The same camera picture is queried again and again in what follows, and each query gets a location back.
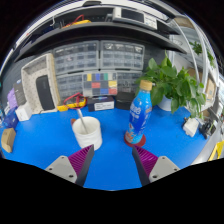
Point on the small white box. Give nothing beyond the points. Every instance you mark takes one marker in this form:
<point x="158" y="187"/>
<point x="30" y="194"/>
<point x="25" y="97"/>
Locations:
<point x="24" y="111"/>

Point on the black rounded case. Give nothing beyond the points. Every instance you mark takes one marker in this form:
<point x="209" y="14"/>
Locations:
<point x="45" y="92"/>

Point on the white power adapter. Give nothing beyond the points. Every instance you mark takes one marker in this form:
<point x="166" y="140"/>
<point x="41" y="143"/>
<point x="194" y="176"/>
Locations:
<point x="190" y="127"/>

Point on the black box with white label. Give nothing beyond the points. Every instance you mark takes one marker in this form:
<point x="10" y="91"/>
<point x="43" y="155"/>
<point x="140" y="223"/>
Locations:
<point x="100" y="104"/>

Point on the dark workbench shelf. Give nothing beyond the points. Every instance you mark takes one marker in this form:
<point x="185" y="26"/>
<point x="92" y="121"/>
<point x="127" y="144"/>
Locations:
<point x="100" y="35"/>

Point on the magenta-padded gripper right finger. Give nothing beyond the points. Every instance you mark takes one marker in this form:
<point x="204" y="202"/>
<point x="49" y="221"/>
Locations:
<point x="153" y="165"/>

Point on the grey oscilloscope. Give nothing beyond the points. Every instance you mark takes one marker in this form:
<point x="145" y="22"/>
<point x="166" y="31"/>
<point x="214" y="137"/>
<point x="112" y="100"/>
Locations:
<point x="133" y="16"/>

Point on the plain black box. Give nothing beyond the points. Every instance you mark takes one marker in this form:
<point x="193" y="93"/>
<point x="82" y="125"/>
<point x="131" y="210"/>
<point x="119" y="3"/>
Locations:
<point x="124" y="100"/>

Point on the yellow multimeter with red leads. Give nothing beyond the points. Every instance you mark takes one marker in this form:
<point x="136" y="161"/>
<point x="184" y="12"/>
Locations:
<point x="63" y="107"/>

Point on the white shelving unit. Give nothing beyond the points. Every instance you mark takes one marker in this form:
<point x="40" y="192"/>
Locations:
<point x="210" y="83"/>

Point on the clear organizer with coloured parts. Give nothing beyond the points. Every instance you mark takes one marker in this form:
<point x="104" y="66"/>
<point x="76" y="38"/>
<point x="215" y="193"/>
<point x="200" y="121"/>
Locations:
<point x="100" y="84"/>

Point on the grey parts drawer cabinet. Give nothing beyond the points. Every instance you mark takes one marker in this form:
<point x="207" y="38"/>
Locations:
<point x="69" y="86"/>
<point x="121" y="55"/>
<point x="128" y="81"/>
<point x="76" y="57"/>

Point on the silver stirring spoon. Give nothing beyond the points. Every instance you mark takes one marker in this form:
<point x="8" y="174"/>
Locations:
<point x="82" y="121"/>

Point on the green potted plant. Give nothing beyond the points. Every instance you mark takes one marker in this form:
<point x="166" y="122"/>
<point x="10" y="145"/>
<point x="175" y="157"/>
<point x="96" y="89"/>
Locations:
<point x="173" y="83"/>

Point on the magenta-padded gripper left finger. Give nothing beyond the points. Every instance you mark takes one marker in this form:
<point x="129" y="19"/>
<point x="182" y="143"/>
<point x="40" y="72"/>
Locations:
<point x="71" y="165"/>

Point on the white ribbed mug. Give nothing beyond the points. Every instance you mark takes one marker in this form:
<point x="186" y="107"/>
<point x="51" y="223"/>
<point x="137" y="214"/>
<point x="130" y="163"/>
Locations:
<point x="90" y="135"/>

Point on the dark grey upright box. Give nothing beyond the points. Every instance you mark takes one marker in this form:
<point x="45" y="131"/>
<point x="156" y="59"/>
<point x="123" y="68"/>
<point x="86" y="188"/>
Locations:
<point x="19" y="94"/>

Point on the blue drink bottle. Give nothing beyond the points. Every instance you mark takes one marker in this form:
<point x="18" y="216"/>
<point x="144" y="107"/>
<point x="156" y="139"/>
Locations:
<point x="138" y="115"/>

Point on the brown cardboard box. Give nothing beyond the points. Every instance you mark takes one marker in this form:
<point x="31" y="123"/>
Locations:
<point x="8" y="140"/>

